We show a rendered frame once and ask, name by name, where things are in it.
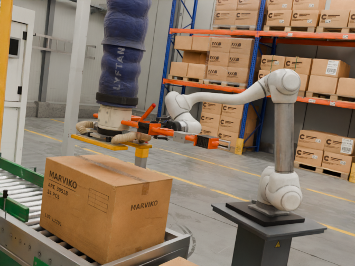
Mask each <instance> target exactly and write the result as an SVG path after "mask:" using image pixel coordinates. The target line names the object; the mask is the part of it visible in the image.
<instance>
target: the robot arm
mask: <svg viewBox="0 0 355 266"><path fill-rule="evenodd" d="M300 86H301V79H300V77H299V75H298V74H297V73H296V72H295V71H293V70H291V69H278V70H276V71H273V72H271V73H270V74H268V75H266V76H264V77H263V78H261V79H260V80H258V81H257V82H255V83H254V84H253V85H252V86H251V87H249V88H248V89H247V90H245V91H244V92H242V93H240V94H220V93H209V92H197V93H193V94H190V95H184V94H179V93H178V92H175V91H171V92H169V93H168V94H167V95H166V97H165V105H166V108H167V110H168V112H169V114H170V116H166V117H156V120H154V121H151V123H146V124H149V125H150V124H161V125H162V126H163V127H164V128H168V129H173V131H179V130H183V131H185V132H188V133H191V134H199V133H200V132H201V129H202V127H201V124H200V123H199V122H198V121H197V120H195V119H194V118H193V117H192V116H191V115H190V113H189V111H190V110H191V108H192V106H193V105H194V104H195V103H197V102H200V101H204V102H212V103H219V104H224V105H243V104H246V103H249V102H252V101H254V100H257V99H261V98H264V97H266V96H269V95H271V98H272V101H273V103H275V166H268V167H267V168H265V169H264V171H263V172H262V174H261V177H260V181H259V186H258V193H257V200H255V199H253V200H252V201H251V203H253V205H248V208H250V209H253V210H255V211H258V212H260V213H262V214H265V215H266V216H268V217H274V216H281V215H289V212H287V211H294V210H296V209H297V208H299V206H300V205H301V202H302V192H301V188H300V183H299V178H298V175H297V173H296V172H294V103H295V102H296V100H297V96H298V92H299V89H300ZM171 118H172V119H173V120H174V121H171ZM160 120H168V121H167V122H166V123H162V122H160Z"/></svg>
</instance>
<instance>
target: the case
mask: <svg viewBox="0 0 355 266"><path fill-rule="evenodd" d="M172 181H173V178H170V177H167V176H164V175H162V174H159V173H156V172H153V171H150V170H147V169H145V168H141V167H138V166H135V165H132V164H130V163H127V162H124V161H121V160H118V159H115V158H112V157H109V156H106V155H103V154H99V155H80V156H61V157H47V158H46V162H45V173H44V183H43V193H42V204H41V214H40V224H39V226H41V227H42V228H44V229H46V230H47V231H49V232H50V233H52V234H53V235H55V236H57V237H58V238H60V239H61V240H63V241H65V242H66V243H68V244H69V245H71V246H72V247H74V248H76V249H77V250H79V251H80V252H82V253H83V254H85V255H87V256H88V257H90V258H92V259H93V260H95V261H96V262H98V263H99V264H101V265H104V264H106V263H109V262H112V261H115V260H118V259H120V258H123V257H126V256H128V255H131V254H134V253H136V252H139V251H142V250H145V249H148V248H150V247H153V246H155V245H158V244H161V243H163V242H164V237H165V229H166V222H167V215H168V210H169V203H170V196H171V188H172Z"/></svg>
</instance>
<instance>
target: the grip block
mask: <svg viewBox="0 0 355 266"><path fill-rule="evenodd" d="M147 123H150V125H149V124H147ZM153 127H154V128H157V127H159V128H160V127H161V123H151V122H150V121H138V126H137V132H141V133H144V134H148V135H159V133H156V132H152V131H151V129H152V128H153Z"/></svg>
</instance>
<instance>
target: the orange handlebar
mask: <svg viewBox="0 0 355 266"><path fill-rule="evenodd" d="M93 117H95V118H98V113H94V114H93ZM140 118H141V117H138V116H133V115H132V117H131V121H130V120H128V121H125V120H122V121H121V124H123V125H127V126H131V127H135V128H137V126H138V124H137V122H134V121H139V120H140ZM151 131H152V132H156V133H159V135H163V136H172V137H173V135H174V131H173V129H168V128H159V127H157V128H154V127H153V128H152V129H151ZM194 137H195V136H194V135H191V136H188V135H186V137H185V139H186V140H189V141H193V142H194ZM211 146H219V142H218V141H213V142H212V143H211Z"/></svg>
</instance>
